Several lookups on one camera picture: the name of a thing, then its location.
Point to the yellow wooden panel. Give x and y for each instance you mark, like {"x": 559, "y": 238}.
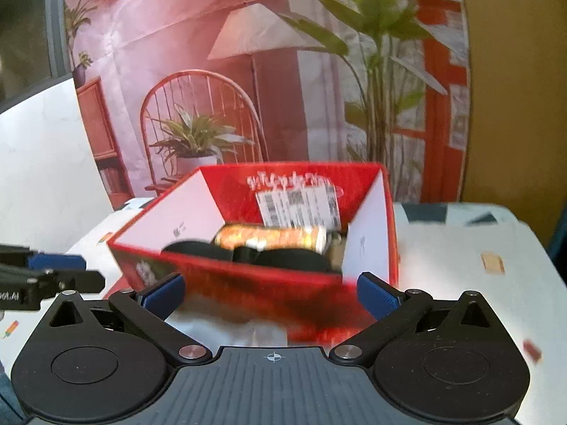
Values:
{"x": 514, "y": 75}

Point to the printed tablecloth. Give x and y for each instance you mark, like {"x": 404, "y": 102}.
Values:
{"x": 443, "y": 248}

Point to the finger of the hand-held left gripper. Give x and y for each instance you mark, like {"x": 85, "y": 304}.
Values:
{"x": 75, "y": 281}
{"x": 57, "y": 261}

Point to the red strawberry cardboard box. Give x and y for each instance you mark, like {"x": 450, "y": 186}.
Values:
{"x": 265, "y": 292}

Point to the orange soft packet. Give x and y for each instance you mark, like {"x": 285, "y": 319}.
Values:
{"x": 274, "y": 237}

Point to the dark window with frame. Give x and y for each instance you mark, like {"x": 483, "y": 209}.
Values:
{"x": 26, "y": 22}

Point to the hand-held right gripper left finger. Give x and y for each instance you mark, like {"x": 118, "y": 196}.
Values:
{"x": 164, "y": 295}

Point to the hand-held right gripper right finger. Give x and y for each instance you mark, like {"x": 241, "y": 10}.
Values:
{"x": 378, "y": 294}

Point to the black cloth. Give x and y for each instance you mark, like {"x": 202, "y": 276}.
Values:
{"x": 283, "y": 259}

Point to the printed room backdrop cloth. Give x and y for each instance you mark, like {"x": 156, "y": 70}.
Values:
{"x": 199, "y": 31}

